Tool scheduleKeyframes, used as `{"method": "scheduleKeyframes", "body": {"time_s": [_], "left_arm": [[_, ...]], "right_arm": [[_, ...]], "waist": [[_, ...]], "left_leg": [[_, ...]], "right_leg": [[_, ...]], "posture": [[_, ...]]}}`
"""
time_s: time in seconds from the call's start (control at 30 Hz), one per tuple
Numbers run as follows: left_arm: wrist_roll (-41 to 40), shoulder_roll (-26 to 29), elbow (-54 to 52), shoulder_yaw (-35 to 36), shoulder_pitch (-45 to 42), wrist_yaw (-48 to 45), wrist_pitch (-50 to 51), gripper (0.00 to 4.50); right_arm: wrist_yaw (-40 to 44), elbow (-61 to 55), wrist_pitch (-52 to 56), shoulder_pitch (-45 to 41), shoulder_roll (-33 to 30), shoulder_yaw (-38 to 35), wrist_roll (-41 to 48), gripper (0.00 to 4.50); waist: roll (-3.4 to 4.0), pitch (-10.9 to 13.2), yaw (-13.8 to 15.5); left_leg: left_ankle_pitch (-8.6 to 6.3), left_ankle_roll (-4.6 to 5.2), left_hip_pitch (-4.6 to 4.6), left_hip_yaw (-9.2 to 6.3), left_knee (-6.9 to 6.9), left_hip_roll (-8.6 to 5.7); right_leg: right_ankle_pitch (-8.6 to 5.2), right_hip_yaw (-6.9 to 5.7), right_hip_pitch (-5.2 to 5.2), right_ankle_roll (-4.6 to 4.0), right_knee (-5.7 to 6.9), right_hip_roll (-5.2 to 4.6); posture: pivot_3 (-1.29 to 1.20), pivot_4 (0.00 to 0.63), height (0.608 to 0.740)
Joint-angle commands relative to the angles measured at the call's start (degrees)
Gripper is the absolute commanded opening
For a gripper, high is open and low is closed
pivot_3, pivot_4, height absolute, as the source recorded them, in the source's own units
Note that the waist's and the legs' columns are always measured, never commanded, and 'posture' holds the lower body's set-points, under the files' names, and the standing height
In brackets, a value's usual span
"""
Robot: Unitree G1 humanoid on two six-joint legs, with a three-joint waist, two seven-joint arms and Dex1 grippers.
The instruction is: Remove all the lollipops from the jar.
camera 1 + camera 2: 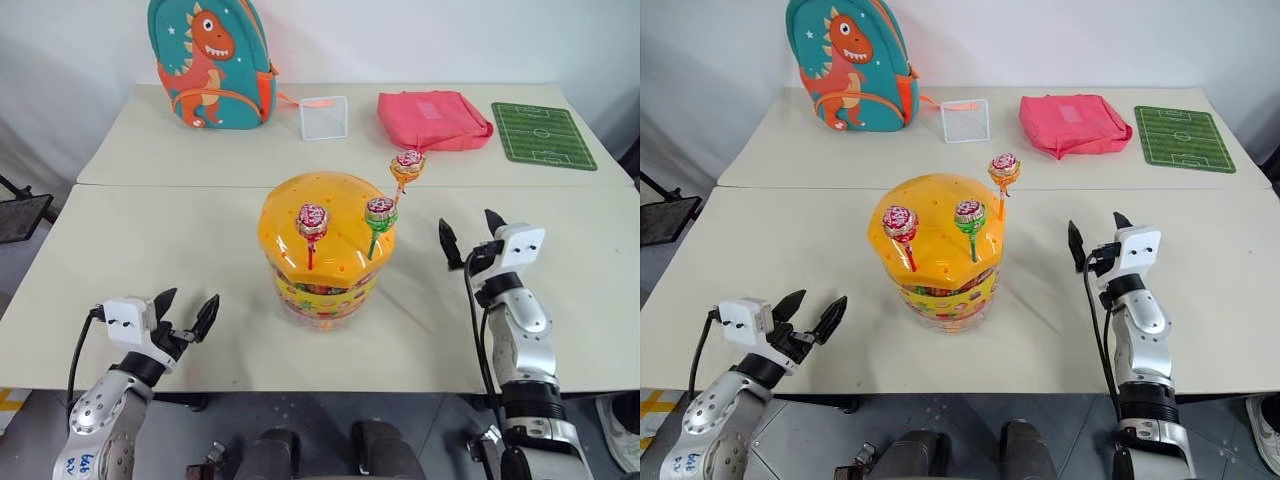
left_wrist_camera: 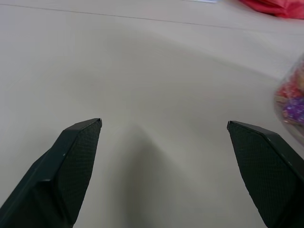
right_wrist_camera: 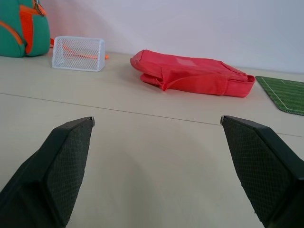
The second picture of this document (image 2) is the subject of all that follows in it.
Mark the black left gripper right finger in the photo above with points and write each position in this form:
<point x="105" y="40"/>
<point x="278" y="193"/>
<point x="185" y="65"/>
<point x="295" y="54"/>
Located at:
<point x="263" y="175"/>

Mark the red cloth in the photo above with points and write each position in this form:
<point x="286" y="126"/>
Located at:
<point x="273" y="6"/>

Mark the clear bag of colourful items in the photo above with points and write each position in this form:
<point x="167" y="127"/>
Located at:
<point x="291" y="102"/>

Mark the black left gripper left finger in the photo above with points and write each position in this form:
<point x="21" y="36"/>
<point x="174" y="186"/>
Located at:
<point x="59" y="178"/>

